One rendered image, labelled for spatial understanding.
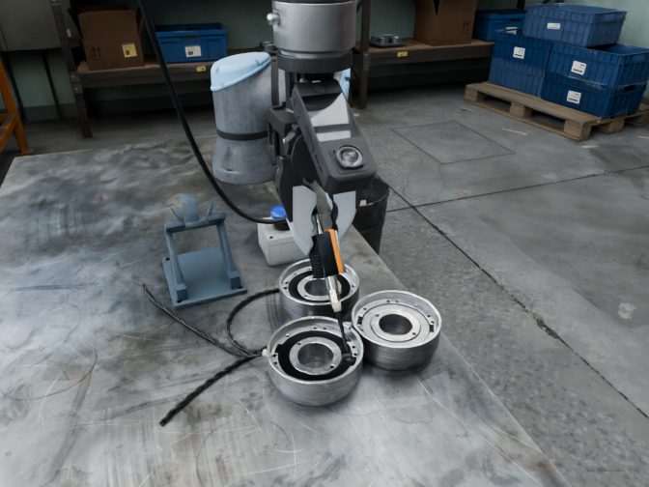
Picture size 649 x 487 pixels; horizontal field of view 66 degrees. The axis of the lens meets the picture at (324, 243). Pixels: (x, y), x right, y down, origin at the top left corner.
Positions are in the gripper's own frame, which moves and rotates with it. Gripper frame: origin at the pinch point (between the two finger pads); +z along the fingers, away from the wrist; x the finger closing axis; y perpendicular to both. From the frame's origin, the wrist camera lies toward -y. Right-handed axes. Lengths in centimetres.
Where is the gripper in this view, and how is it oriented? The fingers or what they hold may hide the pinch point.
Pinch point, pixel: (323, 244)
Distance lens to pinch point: 55.3
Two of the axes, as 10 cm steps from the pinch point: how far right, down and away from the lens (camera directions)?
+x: -9.2, 2.0, -3.3
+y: -3.8, -4.8, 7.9
